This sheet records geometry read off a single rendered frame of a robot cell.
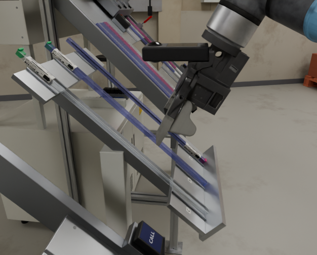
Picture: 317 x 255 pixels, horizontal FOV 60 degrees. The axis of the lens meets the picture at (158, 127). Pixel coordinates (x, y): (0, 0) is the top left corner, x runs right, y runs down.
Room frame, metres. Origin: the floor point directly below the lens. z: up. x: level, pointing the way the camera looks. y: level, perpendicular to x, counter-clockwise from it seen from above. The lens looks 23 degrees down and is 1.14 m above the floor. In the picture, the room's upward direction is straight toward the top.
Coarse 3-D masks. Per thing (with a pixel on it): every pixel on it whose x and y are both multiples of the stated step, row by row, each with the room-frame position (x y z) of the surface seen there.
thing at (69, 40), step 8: (72, 40) 0.75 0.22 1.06; (80, 48) 0.75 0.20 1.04; (88, 56) 0.74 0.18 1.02; (96, 64) 0.74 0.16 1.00; (104, 72) 0.73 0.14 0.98; (112, 80) 0.73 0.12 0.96; (120, 88) 0.73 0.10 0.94; (128, 96) 0.73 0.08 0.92; (152, 112) 0.73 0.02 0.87; (160, 120) 0.72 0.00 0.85; (176, 136) 0.71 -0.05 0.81; (184, 144) 0.71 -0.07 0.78; (200, 160) 0.70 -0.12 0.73
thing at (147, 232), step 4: (144, 224) 0.36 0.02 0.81; (144, 228) 0.35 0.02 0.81; (148, 228) 0.36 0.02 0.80; (144, 232) 0.35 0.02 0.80; (148, 232) 0.35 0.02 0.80; (152, 232) 0.36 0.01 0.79; (140, 236) 0.33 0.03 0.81; (144, 236) 0.34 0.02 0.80; (148, 236) 0.34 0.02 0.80; (152, 236) 0.35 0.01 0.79; (156, 236) 0.35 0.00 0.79; (160, 236) 0.36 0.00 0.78; (144, 240) 0.33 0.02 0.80; (148, 240) 0.34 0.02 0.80; (152, 240) 0.34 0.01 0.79; (156, 240) 0.35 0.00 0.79; (160, 240) 0.35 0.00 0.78; (152, 244) 0.33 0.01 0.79; (156, 244) 0.34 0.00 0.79; (160, 244) 0.34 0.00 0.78; (156, 248) 0.33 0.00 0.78; (160, 248) 0.34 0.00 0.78
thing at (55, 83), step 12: (60, 84) 0.52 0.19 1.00; (72, 96) 0.52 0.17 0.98; (84, 108) 0.51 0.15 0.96; (96, 120) 0.51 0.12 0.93; (108, 132) 0.51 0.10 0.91; (132, 144) 0.51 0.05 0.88; (144, 156) 0.50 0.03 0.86; (156, 168) 0.50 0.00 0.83; (168, 180) 0.49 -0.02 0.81; (180, 192) 0.49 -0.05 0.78; (192, 204) 0.48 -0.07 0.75
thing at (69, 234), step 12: (60, 228) 0.31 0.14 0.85; (72, 228) 0.32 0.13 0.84; (84, 228) 0.33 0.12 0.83; (60, 240) 0.29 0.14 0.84; (72, 240) 0.30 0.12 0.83; (84, 240) 0.31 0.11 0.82; (96, 240) 0.33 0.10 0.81; (48, 252) 0.27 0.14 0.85; (60, 252) 0.28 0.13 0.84; (72, 252) 0.29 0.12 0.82; (84, 252) 0.30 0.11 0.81; (96, 252) 0.31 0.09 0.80; (108, 252) 0.32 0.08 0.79
